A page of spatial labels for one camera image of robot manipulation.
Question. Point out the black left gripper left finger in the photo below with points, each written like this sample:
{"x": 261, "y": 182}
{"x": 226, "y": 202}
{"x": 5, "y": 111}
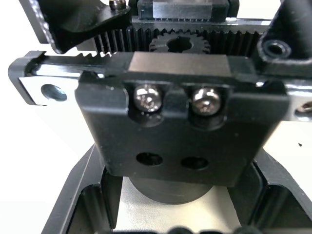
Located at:
{"x": 73, "y": 195}

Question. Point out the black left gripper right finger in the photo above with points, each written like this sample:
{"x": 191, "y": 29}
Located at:
{"x": 280, "y": 195}

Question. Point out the black gripper body workpiece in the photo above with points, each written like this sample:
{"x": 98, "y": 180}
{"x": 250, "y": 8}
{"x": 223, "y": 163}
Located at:
{"x": 180, "y": 136}

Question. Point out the silver pan head screw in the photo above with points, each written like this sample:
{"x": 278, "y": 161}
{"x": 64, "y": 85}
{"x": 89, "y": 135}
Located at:
{"x": 206, "y": 101}
{"x": 147, "y": 98}

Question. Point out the black finger piece with hole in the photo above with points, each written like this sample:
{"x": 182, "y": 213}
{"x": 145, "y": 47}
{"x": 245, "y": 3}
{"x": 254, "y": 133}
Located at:
{"x": 287, "y": 31}

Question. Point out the black finger piece with screw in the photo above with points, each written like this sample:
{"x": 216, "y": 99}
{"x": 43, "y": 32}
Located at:
{"x": 80, "y": 22}

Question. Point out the small dark screw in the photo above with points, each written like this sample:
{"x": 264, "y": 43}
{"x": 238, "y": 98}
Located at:
{"x": 117, "y": 4}

